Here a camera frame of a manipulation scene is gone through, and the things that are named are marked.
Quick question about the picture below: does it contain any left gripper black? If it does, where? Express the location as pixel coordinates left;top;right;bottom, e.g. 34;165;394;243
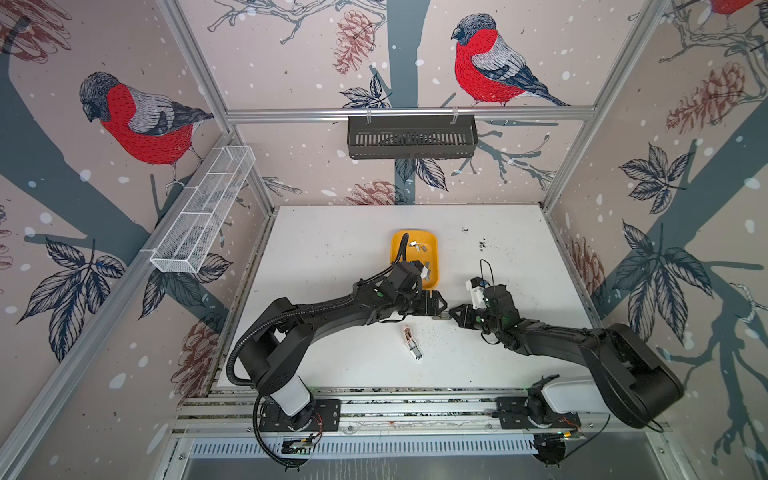
393;289;450;316

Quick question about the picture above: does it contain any yellow plastic tray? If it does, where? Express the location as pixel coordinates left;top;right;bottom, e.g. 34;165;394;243
390;230;440;290

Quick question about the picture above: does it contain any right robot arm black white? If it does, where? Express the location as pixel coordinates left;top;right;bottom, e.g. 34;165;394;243
449;284;684;429

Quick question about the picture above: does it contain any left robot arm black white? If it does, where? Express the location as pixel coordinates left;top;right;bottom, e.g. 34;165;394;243
225;261;448;430

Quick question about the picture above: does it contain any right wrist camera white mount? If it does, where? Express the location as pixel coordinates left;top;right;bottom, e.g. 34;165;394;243
465;277;488;309

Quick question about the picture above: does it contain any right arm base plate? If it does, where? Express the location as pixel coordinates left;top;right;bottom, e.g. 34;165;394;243
492;395;581;430

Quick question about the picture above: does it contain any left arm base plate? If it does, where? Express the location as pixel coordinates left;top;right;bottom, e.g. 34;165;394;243
257;398;341;433

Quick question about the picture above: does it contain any black wall basket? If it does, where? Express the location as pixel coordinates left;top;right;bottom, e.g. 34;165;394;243
347;115;478;160

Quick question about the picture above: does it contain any white wire mesh shelf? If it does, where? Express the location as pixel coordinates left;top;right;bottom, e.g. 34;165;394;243
150;145;255;274

